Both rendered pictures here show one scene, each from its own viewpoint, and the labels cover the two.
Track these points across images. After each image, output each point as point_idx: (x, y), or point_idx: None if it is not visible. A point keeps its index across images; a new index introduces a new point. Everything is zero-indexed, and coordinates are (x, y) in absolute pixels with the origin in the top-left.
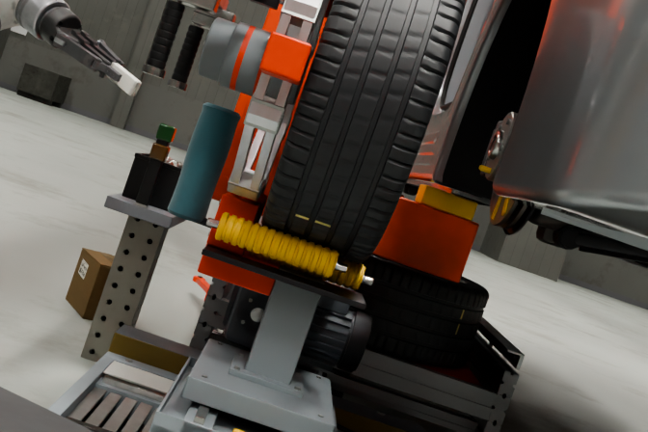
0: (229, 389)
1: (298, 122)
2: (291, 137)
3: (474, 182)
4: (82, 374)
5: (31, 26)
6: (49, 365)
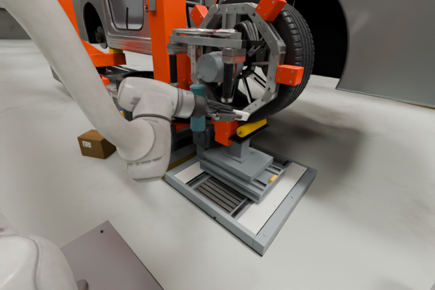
0: (257, 170)
1: (289, 94)
2: (285, 100)
3: None
4: (159, 184)
5: (188, 116)
6: (151, 191)
